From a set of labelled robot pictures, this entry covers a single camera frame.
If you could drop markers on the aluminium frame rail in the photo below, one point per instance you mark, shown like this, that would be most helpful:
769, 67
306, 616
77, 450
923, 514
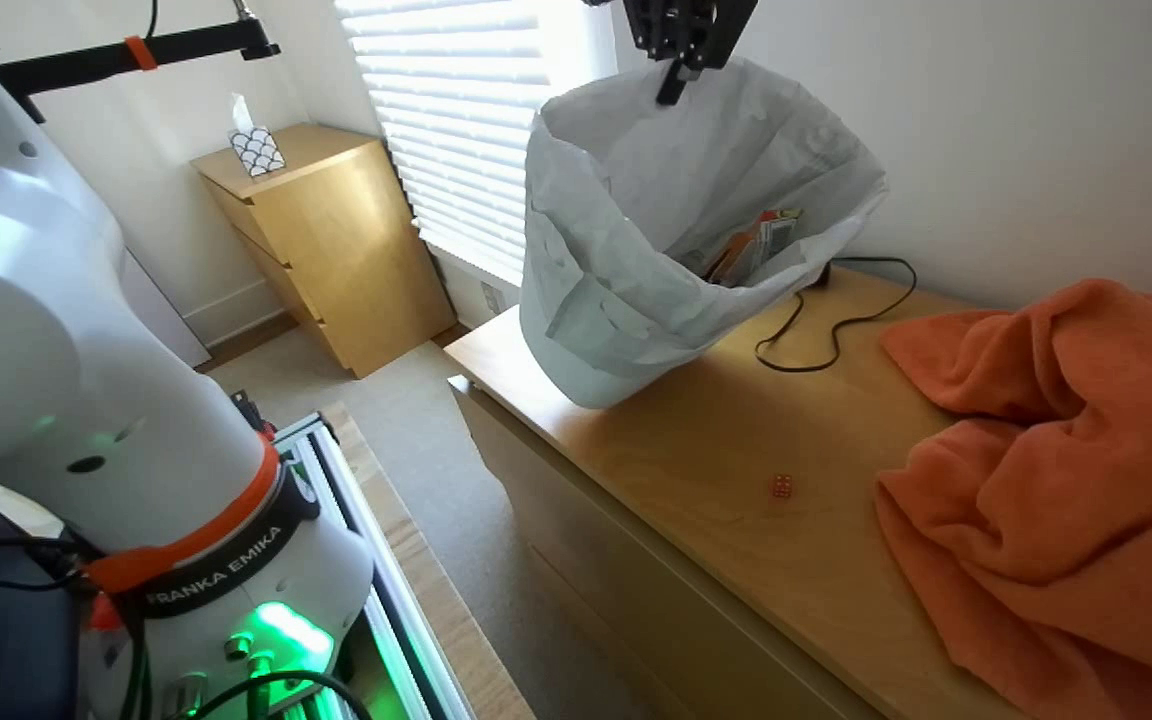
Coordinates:
379, 562

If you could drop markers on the small wooden cabinet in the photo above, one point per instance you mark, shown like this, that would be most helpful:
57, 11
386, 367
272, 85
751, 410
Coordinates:
339, 255

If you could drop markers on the long wooden dresser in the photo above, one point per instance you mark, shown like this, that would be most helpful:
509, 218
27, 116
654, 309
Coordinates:
681, 507

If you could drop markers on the orange cloth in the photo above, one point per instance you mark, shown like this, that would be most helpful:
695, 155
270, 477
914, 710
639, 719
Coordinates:
1071, 507

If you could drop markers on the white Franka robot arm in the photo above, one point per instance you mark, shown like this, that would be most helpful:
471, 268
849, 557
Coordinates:
70, 373

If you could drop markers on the white window blinds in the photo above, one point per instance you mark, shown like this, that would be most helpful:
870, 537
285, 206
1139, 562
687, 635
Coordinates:
471, 132

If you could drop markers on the black bar with orange tape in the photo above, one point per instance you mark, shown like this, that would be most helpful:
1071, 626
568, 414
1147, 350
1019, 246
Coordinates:
189, 47

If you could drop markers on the patterned tissue box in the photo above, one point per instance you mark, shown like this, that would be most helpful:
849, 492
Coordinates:
256, 155

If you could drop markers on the white flat panel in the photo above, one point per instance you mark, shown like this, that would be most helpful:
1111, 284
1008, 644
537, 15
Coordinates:
171, 321

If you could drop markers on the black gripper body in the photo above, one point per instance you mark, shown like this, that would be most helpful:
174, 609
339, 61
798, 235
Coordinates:
688, 24

